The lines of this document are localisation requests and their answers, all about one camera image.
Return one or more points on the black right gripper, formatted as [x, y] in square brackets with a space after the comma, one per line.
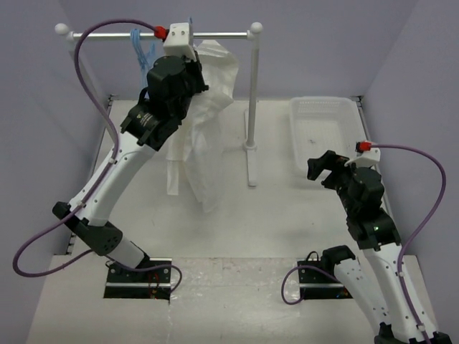
[316, 165]

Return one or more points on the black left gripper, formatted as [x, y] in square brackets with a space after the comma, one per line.
[196, 65]

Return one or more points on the blue wire hanger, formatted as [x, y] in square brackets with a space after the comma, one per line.
[191, 27]

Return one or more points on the white skirt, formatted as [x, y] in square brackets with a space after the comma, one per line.
[196, 148]

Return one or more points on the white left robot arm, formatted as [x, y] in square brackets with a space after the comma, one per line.
[161, 108]

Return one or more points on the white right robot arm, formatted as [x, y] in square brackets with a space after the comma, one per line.
[393, 307]

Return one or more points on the white plastic basket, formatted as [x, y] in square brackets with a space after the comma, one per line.
[322, 123]

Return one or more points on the blue empty hangers bunch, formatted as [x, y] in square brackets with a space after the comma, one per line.
[146, 58]

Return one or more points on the white clothes rack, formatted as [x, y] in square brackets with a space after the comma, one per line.
[252, 35]

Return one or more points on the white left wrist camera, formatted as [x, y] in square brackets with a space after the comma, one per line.
[179, 41]

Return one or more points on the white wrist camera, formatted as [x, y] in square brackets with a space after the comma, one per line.
[367, 155]
[179, 41]

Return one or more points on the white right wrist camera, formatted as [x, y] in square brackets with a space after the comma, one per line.
[367, 155]

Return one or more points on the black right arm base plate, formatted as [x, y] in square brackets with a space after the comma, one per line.
[316, 286]

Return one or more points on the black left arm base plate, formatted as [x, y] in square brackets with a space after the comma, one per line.
[152, 285]

